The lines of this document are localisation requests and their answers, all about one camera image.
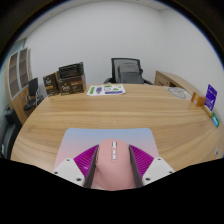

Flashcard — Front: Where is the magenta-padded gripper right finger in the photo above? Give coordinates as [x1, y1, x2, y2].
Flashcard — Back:
[128, 144, 176, 188]

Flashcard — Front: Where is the pink computer mouse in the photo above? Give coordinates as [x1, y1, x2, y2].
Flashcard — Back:
[92, 139, 137, 192]

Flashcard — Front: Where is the printed white paper sheet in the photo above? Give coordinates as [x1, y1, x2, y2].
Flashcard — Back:
[86, 84, 127, 97]

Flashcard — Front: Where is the wide brown cardboard box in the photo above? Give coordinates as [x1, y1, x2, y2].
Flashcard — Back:
[56, 73, 87, 96]

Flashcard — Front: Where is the wooden shelf unit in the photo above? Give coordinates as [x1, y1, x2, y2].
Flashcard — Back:
[4, 47, 34, 125]

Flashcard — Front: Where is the small orange box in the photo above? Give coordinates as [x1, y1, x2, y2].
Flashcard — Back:
[190, 92, 207, 108]

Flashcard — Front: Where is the black and white box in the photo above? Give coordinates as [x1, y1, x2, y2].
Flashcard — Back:
[58, 61, 85, 80]

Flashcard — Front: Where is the grey mesh office chair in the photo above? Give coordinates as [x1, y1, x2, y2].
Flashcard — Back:
[103, 57, 154, 85]

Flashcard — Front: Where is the purple sign card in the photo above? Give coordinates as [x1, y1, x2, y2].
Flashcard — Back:
[204, 83, 218, 112]

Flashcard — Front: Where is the small teal box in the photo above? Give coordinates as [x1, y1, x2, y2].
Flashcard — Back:
[211, 111, 221, 128]

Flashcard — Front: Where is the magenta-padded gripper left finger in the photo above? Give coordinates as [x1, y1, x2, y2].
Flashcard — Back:
[52, 144, 100, 188]

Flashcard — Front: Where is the round white paper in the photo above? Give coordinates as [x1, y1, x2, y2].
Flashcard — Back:
[167, 86, 188, 100]

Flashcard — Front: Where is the black leather sofa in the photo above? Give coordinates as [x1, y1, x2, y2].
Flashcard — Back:
[0, 108, 24, 159]

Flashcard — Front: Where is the wooden side desk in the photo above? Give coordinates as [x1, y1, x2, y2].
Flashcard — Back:
[154, 70, 209, 98]

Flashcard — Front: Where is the black visitor chair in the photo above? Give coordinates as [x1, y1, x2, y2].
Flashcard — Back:
[23, 77, 44, 112]

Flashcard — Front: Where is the pink and blue mouse pad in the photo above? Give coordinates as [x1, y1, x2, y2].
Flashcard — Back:
[53, 127, 160, 171]

